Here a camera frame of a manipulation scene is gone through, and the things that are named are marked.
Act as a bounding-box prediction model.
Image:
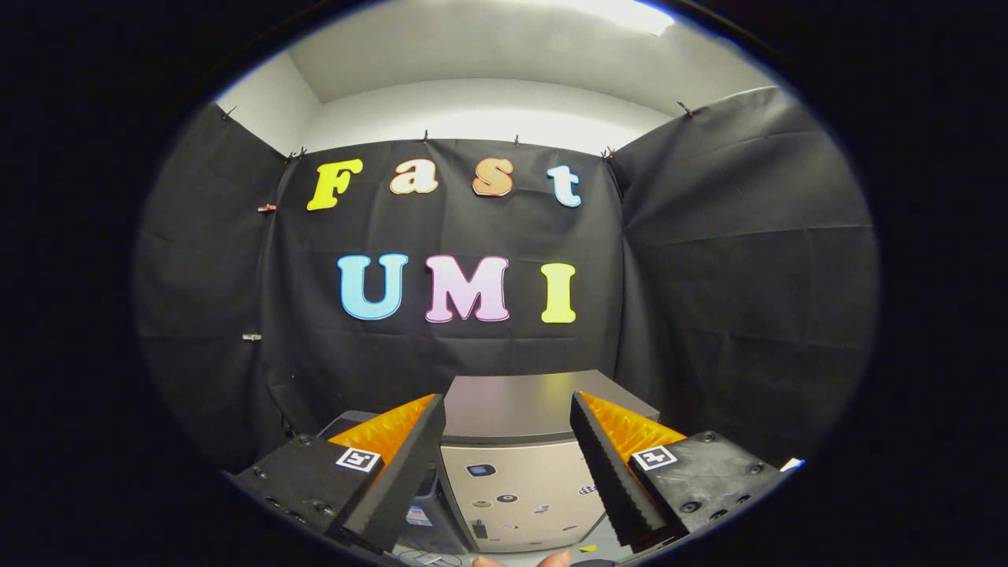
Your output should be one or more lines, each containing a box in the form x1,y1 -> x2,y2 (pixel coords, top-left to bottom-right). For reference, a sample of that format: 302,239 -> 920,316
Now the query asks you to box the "grey washing machine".
315,409 -> 473,566

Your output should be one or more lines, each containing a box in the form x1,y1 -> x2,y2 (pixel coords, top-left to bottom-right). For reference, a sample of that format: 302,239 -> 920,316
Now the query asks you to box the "black backdrop cloth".
132,85 -> 879,473

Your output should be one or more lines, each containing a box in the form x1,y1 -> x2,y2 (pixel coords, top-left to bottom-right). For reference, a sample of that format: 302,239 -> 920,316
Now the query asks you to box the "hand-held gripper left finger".
227,392 -> 447,554

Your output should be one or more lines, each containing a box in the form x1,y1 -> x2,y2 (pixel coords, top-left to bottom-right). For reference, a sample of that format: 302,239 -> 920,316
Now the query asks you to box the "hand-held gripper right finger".
569,391 -> 784,554

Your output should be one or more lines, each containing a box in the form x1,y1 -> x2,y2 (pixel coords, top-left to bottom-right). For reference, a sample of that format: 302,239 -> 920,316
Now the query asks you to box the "row of black cloth clips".
220,101 -> 697,164

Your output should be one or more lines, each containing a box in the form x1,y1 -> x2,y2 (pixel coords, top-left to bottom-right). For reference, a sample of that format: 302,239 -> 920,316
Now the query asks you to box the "dark washing machine lid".
317,409 -> 379,440

